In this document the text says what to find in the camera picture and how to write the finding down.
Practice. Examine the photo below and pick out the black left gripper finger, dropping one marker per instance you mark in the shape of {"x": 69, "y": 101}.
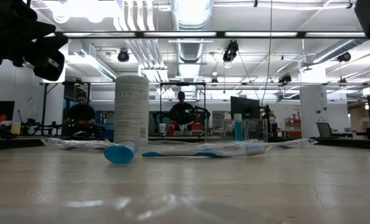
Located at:
{"x": 49, "y": 68}
{"x": 46, "y": 46}

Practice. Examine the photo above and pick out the red storage shelf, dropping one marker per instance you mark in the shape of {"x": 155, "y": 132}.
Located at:
{"x": 293, "y": 133}

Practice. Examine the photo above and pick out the silver ceiling air duct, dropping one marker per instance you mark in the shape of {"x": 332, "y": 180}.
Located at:
{"x": 191, "y": 18}

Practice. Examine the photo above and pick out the blue mouthwash bottle white cap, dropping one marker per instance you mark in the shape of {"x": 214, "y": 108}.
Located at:
{"x": 119, "y": 154}

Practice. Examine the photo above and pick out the black beam with light strips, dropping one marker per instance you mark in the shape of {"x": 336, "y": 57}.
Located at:
{"x": 220, "y": 34}

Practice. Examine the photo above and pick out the person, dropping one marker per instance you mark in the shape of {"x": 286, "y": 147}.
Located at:
{"x": 80, "y": 115}
{"x": 181, "y": 112}

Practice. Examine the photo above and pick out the small white bottle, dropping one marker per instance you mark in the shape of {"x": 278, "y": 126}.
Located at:
{"x": 162, "y": 130}

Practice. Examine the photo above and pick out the clear acrylic organizer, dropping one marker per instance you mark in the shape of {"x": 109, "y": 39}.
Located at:
{"x": 256, "y": 130}

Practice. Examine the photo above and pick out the black ceiling spotlight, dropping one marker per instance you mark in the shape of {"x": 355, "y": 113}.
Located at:
{"x": 285, "y": 79}
{"x": 214, "y": 81}
{"x": 123, "y": 56}
{"x": 344, "y": 57}
{"x": 231, "y": 49}

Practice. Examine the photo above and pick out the grey office chair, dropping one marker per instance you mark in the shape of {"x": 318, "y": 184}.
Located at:
{"x": 324, "y": 129}

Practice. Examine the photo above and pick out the white wipes canister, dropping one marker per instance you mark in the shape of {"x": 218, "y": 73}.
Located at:
{"x": 132, "y": 109}

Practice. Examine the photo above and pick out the yellow container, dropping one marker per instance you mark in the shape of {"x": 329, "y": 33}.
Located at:
{"x": 15, "y": 129}

